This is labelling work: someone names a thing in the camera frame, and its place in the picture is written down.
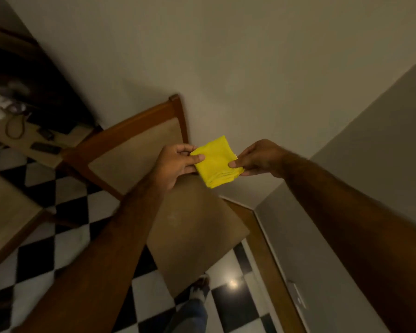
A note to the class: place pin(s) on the person's right hand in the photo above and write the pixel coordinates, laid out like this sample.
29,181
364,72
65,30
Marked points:
265,157

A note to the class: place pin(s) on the person's left hand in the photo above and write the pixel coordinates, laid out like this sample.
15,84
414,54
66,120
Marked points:
171,166

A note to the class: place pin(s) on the person's right thumb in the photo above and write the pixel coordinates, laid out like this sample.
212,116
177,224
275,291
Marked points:
236,164

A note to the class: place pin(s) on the person's left thumb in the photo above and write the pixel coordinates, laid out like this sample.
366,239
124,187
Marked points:
195,160

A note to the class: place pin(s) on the yellow cloth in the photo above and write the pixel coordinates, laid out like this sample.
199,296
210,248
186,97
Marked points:
216,162

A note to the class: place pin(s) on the person's left forearm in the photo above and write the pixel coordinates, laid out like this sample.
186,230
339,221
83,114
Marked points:
100,260

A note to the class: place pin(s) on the person's right forearm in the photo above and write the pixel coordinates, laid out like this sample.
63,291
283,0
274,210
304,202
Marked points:
360,239

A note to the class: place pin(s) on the wooden chair with beige cushion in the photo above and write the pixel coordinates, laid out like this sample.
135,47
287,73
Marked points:
190,225

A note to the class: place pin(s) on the wooden baseboard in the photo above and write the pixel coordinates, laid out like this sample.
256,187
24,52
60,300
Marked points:
267,253

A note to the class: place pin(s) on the person's grey shoe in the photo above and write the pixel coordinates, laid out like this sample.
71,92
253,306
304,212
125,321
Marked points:
199,287

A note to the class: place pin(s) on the black bag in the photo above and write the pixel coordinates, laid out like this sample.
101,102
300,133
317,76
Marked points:
60,119

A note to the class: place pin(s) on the black phone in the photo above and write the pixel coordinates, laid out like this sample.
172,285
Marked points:
45,148

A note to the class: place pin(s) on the small black device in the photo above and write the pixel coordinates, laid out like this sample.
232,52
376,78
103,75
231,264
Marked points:
46,134

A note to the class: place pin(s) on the person's blue jeans leg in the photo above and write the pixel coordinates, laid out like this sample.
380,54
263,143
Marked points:
189,317

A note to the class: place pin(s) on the wooden side table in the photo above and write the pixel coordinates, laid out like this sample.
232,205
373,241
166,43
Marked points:
24,143

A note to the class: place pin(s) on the beige wooden-edged furniture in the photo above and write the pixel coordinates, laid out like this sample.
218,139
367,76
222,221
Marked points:
7,211

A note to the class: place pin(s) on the white wall socket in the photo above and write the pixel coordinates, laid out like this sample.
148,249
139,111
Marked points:
296,294

